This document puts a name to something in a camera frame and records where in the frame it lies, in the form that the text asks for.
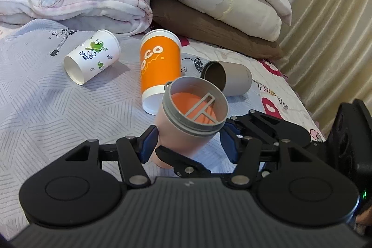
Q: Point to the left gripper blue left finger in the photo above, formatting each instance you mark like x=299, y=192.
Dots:
x=132, y=153

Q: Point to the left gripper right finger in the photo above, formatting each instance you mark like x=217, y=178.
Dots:
x=244, y=152

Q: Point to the pink tumbler cup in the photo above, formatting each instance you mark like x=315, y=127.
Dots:
x=192, y=111

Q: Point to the grey metal cup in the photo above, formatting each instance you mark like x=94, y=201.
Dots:
x=233, y=79

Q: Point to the orange paper cup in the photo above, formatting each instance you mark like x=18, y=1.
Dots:
x=160, y=60

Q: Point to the white frog paper cup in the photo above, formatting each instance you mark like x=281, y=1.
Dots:
x=92, y=56

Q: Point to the cartoon bear bed sheet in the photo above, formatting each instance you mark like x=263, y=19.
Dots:
x=270, y=93

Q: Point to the light blue patterned mat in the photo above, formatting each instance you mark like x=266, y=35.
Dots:
x=44, y=114

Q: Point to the beige curtain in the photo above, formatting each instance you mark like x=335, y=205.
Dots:
x=327, y=55

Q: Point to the cream folded blanket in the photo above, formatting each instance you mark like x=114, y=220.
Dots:
x=253, y=17

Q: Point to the brown pillow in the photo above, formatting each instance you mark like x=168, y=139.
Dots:
x=184, y=21

